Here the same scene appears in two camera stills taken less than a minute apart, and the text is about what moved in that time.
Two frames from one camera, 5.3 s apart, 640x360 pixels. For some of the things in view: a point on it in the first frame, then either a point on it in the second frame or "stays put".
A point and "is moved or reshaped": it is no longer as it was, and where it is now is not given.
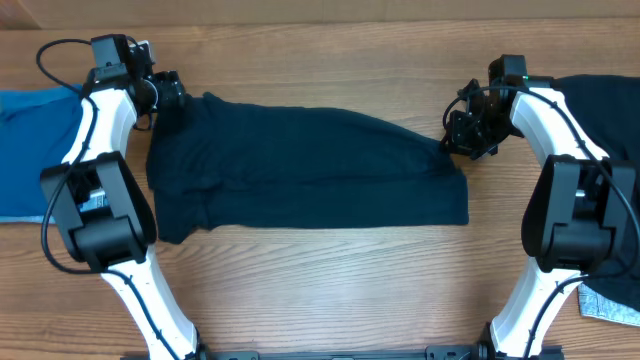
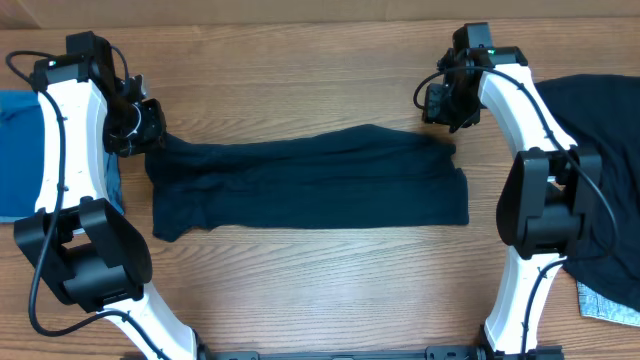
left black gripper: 174,95 to 151,127
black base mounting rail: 433,353 stays put
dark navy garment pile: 610,104 stays put
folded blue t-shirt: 37,127 stays put
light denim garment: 595,304 stays put
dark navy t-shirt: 220,163 is moved or reshaped
